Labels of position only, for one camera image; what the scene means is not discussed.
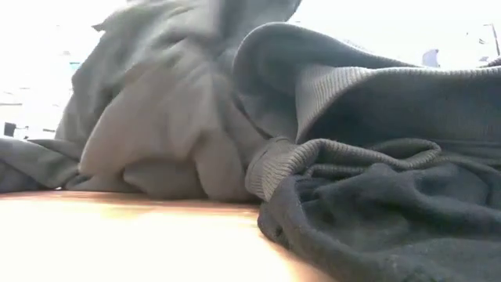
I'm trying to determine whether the olive green hoodie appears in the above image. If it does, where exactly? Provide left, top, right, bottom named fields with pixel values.
left=0, top=0, right=501, bottom=204

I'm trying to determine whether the black garment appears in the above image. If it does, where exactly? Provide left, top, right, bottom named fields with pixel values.
left=256, top=160, right=501, bottom=282

